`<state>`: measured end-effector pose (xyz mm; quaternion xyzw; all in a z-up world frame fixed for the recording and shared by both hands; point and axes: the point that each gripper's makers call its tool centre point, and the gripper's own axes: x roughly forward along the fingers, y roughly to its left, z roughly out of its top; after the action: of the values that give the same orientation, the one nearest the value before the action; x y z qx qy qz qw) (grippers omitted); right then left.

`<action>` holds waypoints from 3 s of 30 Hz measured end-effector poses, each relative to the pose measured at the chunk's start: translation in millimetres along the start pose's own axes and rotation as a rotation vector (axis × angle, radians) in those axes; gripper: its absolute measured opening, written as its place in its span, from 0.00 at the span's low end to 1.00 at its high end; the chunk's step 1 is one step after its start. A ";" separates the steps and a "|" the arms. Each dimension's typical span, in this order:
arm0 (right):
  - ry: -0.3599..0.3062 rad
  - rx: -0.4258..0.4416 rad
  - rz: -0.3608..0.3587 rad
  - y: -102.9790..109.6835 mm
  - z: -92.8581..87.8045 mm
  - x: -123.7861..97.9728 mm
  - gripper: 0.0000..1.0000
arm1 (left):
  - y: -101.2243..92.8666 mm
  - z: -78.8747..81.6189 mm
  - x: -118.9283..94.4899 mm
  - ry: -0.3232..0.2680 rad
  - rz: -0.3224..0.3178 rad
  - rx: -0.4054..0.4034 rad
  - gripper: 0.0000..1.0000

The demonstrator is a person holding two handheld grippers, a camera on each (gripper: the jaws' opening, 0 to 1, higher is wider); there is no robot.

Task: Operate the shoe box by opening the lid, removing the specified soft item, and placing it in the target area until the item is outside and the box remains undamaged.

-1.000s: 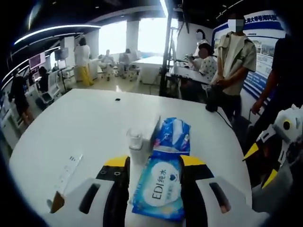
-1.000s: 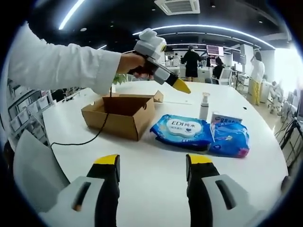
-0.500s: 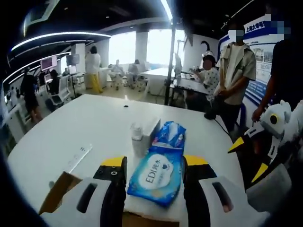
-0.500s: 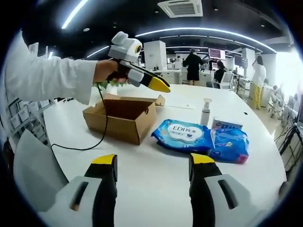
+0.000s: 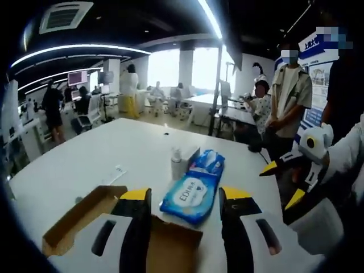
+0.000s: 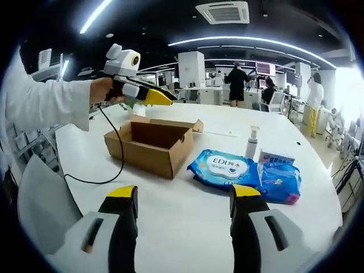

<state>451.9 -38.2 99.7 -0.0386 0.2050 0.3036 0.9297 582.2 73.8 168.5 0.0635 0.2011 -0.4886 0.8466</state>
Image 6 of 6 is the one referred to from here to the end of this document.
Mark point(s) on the small white purple box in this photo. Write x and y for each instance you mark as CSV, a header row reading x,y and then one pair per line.
x,y
277,157

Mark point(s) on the white pump bottle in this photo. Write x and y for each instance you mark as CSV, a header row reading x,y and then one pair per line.
x,y
251,148

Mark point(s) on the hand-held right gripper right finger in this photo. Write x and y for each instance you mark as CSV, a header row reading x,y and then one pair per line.
x,y
244,227

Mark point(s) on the ceiling light strip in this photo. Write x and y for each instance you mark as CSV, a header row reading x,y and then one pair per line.
x,y
182,42
94,18
65,67

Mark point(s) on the person's left hand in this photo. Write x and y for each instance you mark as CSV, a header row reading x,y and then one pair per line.
x,y
99,89

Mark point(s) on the white office desk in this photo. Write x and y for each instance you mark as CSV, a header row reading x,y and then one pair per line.
x,y
207,95

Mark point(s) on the white shelving rack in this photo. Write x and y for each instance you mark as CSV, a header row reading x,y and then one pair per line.
x,y
45,59

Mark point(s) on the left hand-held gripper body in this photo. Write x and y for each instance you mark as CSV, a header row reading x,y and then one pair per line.
x,y
119,65

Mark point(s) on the blue pink soft pack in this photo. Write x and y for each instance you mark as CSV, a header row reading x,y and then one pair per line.
x,y
280,182

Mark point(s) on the white square pillar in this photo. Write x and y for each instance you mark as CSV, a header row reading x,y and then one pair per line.
x,y
190,68

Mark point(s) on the brown cardboard shoe box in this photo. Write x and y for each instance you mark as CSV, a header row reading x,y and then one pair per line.
x,y
142,153

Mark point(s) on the wall monitor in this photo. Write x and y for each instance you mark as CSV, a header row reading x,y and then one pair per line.
x,y
294,79
266,69

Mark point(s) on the blue wet wipes pack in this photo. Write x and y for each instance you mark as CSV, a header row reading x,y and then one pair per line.
x,y
221,167

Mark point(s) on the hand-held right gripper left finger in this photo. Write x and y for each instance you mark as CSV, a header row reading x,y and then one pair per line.
x,y
122,227

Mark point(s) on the grey mesh office chair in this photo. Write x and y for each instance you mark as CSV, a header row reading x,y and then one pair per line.
x,y
42,193

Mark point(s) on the white office chair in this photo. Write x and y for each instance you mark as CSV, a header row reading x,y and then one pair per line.
x,y
277,103

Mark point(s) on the ceiling air vent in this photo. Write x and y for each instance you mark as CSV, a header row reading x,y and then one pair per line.
x,y
224,12

